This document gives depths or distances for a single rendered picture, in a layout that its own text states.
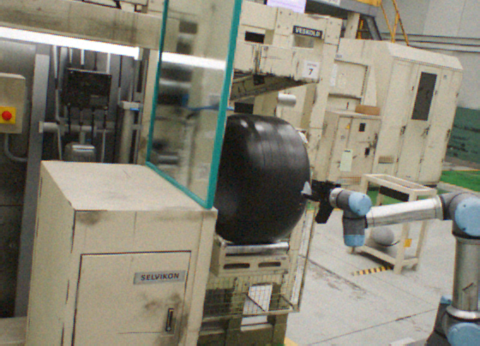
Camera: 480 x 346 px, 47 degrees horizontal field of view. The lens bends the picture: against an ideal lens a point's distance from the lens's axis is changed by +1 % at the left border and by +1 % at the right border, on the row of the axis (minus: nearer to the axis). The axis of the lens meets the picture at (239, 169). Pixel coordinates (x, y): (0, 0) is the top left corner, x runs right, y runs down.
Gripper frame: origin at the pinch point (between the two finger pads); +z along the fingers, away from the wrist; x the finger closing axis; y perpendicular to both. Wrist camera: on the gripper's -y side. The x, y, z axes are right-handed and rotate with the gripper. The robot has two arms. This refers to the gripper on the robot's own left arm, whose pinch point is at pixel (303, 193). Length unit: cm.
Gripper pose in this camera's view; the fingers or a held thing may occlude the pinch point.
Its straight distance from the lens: 221.2
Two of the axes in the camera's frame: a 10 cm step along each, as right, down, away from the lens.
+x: -8.7, -0.5, -4.8
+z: -4.8, -1.3, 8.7
